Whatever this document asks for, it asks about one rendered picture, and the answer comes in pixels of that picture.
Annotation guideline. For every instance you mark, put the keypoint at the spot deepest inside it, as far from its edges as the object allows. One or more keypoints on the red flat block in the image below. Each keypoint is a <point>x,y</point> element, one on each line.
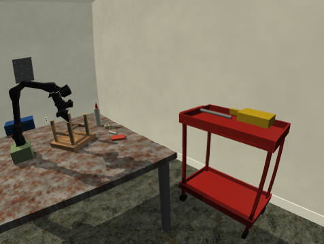
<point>118,137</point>

